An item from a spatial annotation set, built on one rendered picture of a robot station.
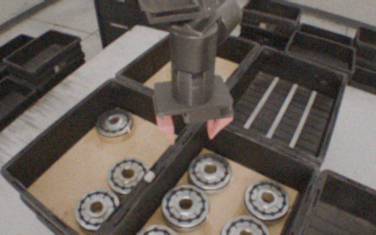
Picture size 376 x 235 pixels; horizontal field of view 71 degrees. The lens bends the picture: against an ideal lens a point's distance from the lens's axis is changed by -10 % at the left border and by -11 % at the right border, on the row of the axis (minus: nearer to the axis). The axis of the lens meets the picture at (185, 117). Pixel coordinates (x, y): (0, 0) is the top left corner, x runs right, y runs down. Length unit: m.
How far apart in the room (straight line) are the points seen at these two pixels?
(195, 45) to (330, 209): 0.54
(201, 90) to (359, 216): 0.52
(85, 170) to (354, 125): 0.93
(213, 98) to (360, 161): 0.74
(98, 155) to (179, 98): 0.44
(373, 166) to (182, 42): 0.87
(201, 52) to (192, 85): 0.05
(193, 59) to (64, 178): 0.52
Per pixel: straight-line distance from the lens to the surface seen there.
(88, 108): 0.81
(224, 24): 0.38
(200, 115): 0.40
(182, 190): 0.66
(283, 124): 0.87
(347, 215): 0.76
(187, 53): 0.34
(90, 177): 0.75
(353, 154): 1.07
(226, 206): 0.68
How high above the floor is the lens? 1.42
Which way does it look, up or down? 45 degrees down
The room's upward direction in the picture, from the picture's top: straight up
